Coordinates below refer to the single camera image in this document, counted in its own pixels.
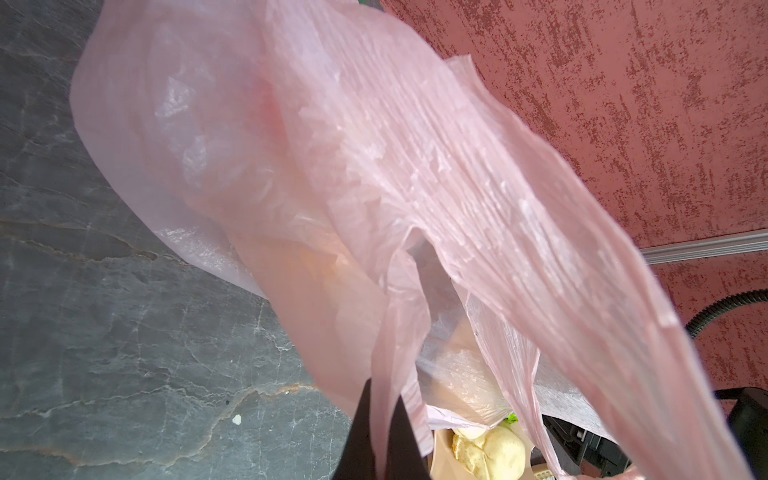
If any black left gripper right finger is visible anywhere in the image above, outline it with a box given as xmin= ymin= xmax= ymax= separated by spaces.
xmin=385 ymin=398 xmax=431 ymax=480

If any black corrugated cable conduit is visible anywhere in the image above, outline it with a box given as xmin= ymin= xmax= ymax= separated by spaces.
xmin=685 ymin=289 xmax=768 ymax=340

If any pink translucent plastic bag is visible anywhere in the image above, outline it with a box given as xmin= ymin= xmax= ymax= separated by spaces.
xmin=70 ymin=1 xmax=751 ymax=479

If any pink faceted scalloped bowl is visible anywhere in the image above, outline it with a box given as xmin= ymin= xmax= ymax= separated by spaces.
xmin=429 ymin=425 xmax=536 ymax=480

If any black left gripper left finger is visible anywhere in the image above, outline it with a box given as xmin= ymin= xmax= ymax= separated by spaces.
xmin=332 ymin=380 xmax=375 ymax=480

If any aluminium left corner post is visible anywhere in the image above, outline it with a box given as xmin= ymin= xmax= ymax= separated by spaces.
xmin=641 ymin=229 xmax=768 ymax=265

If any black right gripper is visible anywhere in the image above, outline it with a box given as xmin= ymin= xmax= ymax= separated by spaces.
xmin=542 ymin=415 xmax=630 ymax=477

